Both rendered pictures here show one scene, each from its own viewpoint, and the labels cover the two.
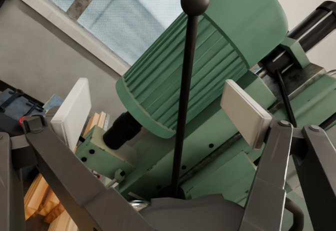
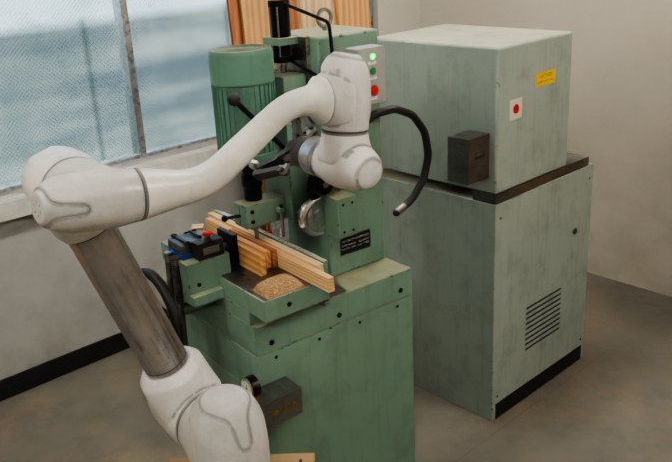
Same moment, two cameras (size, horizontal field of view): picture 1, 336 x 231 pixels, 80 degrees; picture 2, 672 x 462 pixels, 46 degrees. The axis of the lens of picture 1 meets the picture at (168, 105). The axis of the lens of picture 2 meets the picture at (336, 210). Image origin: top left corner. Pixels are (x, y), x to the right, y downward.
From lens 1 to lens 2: 180 cm
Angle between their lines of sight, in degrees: 11
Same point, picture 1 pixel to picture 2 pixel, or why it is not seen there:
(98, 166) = (264, 218)
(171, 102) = not seen: hidden behind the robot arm
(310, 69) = (301, 42)
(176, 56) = (240, 116)
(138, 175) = (290, 195)
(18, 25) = not seen: outside the picture
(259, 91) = (291, 82)
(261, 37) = (263, 69)
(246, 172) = not seen: hidden behind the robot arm
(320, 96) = (318, 53)
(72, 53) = (39, 236)
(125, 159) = (273, 198)
